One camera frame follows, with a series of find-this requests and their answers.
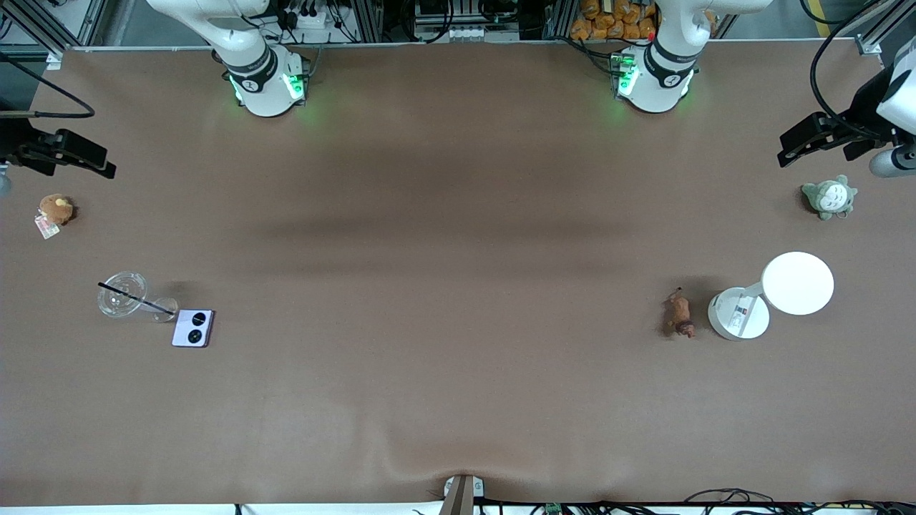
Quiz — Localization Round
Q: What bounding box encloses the lilac folding phone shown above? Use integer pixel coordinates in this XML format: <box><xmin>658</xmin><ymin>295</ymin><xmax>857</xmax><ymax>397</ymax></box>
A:
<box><xmin>172</xmin><ymin>308</ymin><xmax>215</xmax><ymax>349</ymax></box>

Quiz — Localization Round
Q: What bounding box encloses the brown lion statue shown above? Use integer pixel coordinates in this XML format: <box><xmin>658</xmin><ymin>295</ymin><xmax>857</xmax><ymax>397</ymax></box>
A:
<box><xmin>664</xmin><ymin>288</ymin><xmax>696</xmax><ymax>339</ymax></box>

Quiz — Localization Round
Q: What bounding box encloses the brown plush toy with tag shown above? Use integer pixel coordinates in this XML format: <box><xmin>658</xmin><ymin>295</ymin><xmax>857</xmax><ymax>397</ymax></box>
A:
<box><xmin>34</xmin><ymin>194</ymin><xmax>75</xmax><ymax>240</ymax></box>

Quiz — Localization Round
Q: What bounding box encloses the grey-green plush toy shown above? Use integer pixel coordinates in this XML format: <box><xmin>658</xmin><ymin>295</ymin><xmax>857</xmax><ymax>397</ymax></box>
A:
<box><xmin>800</xmin><ymin>175</ymin><xmax>859</xmax><ymax>221</ymax></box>

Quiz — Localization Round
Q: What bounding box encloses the white round desk lamp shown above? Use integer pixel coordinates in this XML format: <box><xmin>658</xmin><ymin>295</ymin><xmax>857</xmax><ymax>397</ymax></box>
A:
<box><xmin>708</xmin><ymin>251</ymin><xmax>835</xmax><ymax>342</ymax></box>

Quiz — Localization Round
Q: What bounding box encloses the black drinking straw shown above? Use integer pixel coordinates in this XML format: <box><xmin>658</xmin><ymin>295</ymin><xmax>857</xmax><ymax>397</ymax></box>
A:
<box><xmin>97</xmin><ymin>283</ymin><xmax>177</xmax><ymax>314</ymax></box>

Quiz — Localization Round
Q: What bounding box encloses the clear plastic cup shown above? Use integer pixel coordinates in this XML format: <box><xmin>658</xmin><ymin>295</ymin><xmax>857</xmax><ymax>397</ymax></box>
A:
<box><xmin>97</xmin><ymin>271</ymin><xmax>179</xmax><ymax>323</ymax></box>

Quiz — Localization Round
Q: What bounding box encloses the pile of orange plush toys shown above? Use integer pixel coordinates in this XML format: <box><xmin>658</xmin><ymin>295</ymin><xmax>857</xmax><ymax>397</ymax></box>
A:
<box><xmin>570</xmin><ymin>0</ymin><xmax>659</xmax><ymax>41</ymax></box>

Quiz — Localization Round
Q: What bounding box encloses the white power strip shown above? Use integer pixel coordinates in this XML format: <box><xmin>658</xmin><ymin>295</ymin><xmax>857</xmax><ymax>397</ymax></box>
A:
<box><xmin>281</xmin><ymin>6</ymin><xmax>331</xmax><ymax>31</ymax></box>

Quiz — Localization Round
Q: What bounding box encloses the white terminal block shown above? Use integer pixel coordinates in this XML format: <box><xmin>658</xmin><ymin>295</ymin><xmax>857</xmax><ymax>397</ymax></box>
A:
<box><xmin>414</xmin><ymin>25</ymin><xmax>503</xmax><ymax>42</ymax></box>

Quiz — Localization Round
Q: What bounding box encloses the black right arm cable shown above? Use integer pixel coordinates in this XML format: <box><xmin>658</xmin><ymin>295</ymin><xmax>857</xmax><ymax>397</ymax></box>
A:
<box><xmin>0</xmin><ymin>51</ymin><xmax>96</xmax><ymax>119</ymax></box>

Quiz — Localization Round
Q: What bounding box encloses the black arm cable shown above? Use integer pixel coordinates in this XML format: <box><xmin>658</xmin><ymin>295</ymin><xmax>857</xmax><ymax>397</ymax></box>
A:
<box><xmin>809</xmin><ymin>0</ymin><xmax>902</xmax><ymax>135</ymax></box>
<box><xmin>0</xmin><ymin>51</ymin><xmax>96</xmax><ymax>119</ymax></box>

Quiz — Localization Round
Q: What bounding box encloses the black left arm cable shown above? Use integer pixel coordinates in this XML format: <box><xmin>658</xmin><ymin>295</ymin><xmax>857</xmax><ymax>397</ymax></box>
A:
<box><xmin>809</xmin><ymin>0</ymin><xmax>902</xmax><ymax>135</ymax></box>

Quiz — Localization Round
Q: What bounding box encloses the aluminium frame profile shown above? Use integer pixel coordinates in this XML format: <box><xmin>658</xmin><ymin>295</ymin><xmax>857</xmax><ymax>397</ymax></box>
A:
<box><xmin>0</xmin><ymin>0</ymin><xmax>67</xmax><ymax>58</ymax></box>
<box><xmin>855</xmin><ymin>0</ymin><xmax>916</xmax><ymax>57</ymax></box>

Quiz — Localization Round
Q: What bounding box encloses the black cable bundle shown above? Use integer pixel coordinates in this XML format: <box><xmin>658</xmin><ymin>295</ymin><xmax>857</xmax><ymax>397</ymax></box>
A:
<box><xmin>683</xmin><ymin>489</ymin><xmax>916</xmax><ymax>515</ymax></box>

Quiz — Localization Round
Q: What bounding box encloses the grey metal camera bracket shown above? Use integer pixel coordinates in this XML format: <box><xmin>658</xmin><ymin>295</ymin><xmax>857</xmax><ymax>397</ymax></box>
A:
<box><xmin>442</xmin><ymin>474</ymin><xmax>486</xmax><ymax>515</ymax></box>

